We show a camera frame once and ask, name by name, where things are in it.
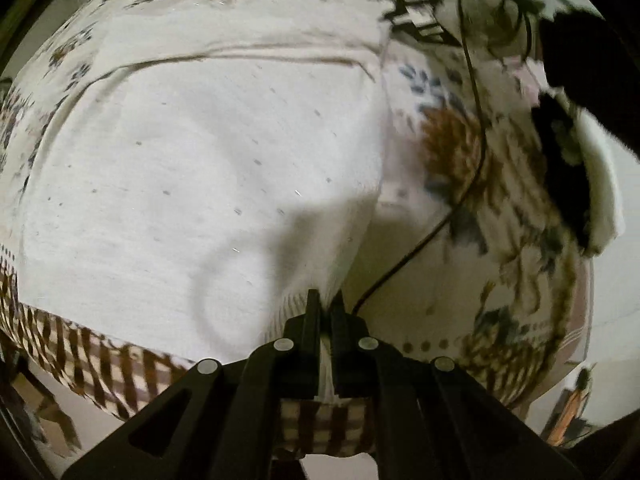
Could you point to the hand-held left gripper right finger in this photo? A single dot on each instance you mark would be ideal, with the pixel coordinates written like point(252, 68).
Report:
point(340, 332)

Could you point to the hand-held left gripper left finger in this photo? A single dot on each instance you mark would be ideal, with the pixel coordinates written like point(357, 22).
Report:
point(312, 330)

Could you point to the black and white cloth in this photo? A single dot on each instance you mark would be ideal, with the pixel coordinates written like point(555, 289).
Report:
point(582, 170)

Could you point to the white speckled garment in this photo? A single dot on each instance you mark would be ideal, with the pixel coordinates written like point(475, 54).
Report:
point(190, 200)

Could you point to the floral printed blanket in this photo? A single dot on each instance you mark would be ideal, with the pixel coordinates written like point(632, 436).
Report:
point(475, 240)

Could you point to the black white patterned cloth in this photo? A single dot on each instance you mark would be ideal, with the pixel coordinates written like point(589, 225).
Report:
point(417, 17)

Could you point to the wooden furniture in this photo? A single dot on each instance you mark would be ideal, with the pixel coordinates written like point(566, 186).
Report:
point(570, 407)

